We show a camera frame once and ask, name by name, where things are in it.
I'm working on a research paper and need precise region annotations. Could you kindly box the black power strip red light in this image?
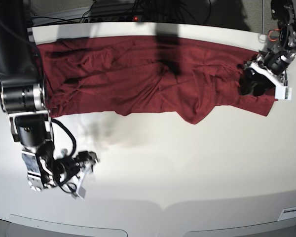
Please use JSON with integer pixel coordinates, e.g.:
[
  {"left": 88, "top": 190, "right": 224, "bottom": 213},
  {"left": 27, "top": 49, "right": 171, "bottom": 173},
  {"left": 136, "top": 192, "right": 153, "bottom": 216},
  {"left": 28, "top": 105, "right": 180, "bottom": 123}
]
[{"left": 82, "top": 14, "right": 142, "bottom": 23}]

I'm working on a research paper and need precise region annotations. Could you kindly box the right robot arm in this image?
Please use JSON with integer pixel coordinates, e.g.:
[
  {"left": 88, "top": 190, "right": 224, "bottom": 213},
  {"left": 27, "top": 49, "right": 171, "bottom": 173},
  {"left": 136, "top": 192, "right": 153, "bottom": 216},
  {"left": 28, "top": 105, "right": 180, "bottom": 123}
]
[{"left": 0, "top": 0, "right": 99, "bottom": 199}]

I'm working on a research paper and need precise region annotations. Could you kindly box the dark red long-sleeve shirt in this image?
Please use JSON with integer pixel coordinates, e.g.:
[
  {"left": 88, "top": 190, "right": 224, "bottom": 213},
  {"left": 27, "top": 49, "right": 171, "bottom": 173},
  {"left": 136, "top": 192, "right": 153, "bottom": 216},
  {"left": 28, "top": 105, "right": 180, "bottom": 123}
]
[{"left": 38, "top": 36, "right": 275, "bottom": 124}]

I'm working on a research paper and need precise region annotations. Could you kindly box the white label plate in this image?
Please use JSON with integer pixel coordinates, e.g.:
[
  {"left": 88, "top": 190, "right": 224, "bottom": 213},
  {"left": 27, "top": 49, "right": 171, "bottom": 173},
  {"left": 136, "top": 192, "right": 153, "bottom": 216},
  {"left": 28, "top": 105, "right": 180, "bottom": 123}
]
[{"left": 278, "top": 207, "right": 296, "bottom": 221}]

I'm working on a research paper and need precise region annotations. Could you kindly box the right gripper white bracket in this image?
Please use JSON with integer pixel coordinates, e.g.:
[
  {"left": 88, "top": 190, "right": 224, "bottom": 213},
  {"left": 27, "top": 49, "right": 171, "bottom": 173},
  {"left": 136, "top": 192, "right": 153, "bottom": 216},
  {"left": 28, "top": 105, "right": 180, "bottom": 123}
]
[{"left": 71, "top": 151, "right": 99, "bottom": 199}]

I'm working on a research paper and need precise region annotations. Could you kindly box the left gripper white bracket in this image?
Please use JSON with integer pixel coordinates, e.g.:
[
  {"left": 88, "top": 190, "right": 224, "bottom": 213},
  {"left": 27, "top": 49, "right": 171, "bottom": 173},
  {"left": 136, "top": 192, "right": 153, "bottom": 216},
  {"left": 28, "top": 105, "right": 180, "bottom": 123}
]
[{"left": 239, "top": 61, "right": 292, "bottom": 100}]

